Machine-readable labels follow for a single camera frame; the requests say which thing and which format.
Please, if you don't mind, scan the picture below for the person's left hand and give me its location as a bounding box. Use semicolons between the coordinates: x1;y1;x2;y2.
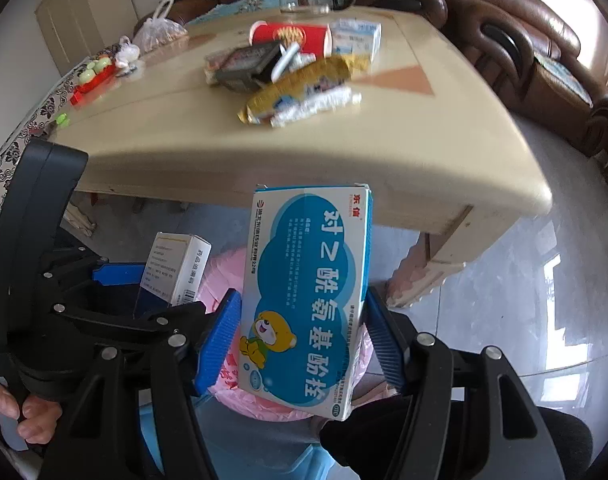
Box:
0;377;63;446

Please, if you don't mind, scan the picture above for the blue plastic bin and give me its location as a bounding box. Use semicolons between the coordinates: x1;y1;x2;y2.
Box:
139;394;346;480

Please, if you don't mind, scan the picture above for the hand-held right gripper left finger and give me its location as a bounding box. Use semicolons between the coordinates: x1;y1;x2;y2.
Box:
39;288;243;480

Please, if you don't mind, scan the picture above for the beige coffee table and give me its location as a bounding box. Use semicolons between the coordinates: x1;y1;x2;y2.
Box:
49;7;555;311

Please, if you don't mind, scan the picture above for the red tray with green toys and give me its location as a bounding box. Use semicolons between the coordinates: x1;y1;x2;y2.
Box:
70;56;120;106

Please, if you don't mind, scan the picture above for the white medicine box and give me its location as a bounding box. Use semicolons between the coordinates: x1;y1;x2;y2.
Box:
140;232;212;311

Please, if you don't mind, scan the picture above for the blue bear-print medicine box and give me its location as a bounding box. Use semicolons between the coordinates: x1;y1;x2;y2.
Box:
238;183;373;420

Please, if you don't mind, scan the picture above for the clear crinkled plastic wrapper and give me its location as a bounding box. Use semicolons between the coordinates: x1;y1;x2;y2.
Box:
270;86;363;129

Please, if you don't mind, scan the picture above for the black-white patterned cloth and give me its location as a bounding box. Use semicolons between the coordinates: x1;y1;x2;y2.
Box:
0;44;121;261

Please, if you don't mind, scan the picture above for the black cigarette box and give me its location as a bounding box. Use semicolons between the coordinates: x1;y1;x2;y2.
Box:
211;41;285;94

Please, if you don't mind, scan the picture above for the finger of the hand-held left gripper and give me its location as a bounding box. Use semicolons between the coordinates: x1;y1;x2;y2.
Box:
40;254;150;307
53;301;208;350

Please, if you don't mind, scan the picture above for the yellow snack wrapper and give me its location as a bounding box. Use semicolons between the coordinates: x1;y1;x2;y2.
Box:
238;56;353;124

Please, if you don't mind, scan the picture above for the red paper cup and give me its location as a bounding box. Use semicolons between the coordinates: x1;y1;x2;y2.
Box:
249;20;333;59

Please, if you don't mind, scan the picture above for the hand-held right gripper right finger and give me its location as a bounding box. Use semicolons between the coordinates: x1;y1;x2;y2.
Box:
366;287;571;480

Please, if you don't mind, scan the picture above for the blue floral cloth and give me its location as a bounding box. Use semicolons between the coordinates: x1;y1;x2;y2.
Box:
184;0;286;27

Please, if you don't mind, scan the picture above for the small blue-white medicine box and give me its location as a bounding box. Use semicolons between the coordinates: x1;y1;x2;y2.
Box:
329;17;383;59

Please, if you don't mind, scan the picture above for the plastic bag of nuts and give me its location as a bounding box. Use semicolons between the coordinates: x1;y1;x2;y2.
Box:
133;0;189;54

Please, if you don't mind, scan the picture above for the beige cabinet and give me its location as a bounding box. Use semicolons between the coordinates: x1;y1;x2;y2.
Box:
34;0;156;79

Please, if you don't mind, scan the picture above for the white plastic tube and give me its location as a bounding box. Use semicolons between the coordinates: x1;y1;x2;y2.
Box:
271;42;303;82

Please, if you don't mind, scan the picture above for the small white plastic bag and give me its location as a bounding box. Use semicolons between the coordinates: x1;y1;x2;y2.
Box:
115;36;144;77

